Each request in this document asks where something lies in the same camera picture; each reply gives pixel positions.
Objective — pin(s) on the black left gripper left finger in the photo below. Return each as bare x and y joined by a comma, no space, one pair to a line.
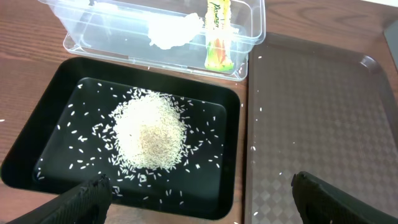
86,203

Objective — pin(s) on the pile of white rice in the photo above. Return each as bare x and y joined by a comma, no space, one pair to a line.
149,132

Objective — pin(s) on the black plastic tray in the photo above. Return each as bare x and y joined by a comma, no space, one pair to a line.
47,156

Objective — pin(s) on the yellow green snack wrapper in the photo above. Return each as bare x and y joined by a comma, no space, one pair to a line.
218,35

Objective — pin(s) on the clear plastic waste bin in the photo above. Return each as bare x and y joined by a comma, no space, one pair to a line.
117,30

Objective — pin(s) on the white tissue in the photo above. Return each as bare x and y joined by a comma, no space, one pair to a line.
167,31

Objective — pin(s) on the brown serving tray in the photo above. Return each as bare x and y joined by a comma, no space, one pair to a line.
324,110

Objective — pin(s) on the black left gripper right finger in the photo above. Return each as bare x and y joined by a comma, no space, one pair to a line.
320,202

